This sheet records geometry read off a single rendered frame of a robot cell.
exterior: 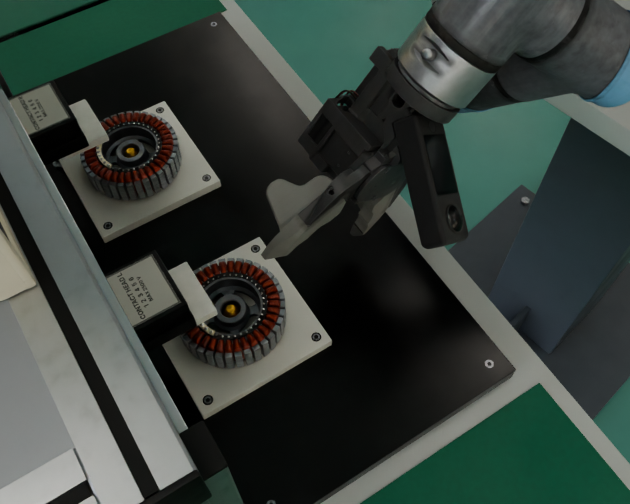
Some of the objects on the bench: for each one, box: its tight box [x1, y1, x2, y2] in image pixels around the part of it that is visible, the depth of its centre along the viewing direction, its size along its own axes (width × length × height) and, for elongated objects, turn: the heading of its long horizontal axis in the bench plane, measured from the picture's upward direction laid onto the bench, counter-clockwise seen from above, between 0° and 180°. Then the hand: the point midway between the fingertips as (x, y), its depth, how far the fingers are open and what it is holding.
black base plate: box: [45, 12, 516, 504], centre depth 80 cm, size 47×64×2 cm
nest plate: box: [162, 237, 332, 420], centre depth 74 cm, size 15×15×1 cm
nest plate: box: [59, 101, 221, 243], centre depth 84 cm, size 15×15×1 cm
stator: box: [80, 111, 182, 201], centre depth 82 cm, size 11×11×4 cm
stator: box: [180, 258, 286, 368], centre depth 71 cm, size 11×11×4 cm
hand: (315, 251), depth 70 cm, fingers open, 14 cm apart
